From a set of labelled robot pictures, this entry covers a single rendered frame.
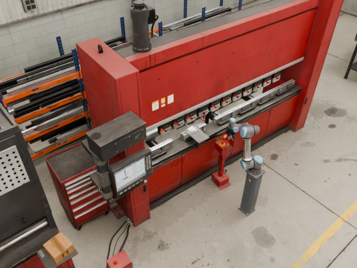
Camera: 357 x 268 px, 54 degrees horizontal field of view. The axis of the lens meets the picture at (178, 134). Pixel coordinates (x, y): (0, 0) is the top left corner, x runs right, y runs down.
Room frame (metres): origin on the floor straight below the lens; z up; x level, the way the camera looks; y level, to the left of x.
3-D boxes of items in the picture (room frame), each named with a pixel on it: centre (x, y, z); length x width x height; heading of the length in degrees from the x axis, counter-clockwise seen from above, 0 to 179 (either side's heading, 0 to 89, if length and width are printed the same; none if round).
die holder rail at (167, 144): (3.20, 0.28, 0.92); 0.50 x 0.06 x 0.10; 127
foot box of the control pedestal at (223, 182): (3.48, -0.64, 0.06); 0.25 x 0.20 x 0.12; 32
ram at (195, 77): (3.92, -0.68, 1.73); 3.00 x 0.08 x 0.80; 127
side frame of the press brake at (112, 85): (3.08, 0.72, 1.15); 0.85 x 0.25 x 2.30; 37
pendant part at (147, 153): (2.38, 0.47, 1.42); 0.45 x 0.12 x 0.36; 132
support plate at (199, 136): (3.41, -0.25, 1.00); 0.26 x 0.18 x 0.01; 37
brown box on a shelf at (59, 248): (1.73, 1.12, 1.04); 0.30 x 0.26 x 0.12; 131
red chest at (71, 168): (2.90, 1.25, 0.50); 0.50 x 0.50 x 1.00; 37
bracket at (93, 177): (2.53, 0.71, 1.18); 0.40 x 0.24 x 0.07; 127
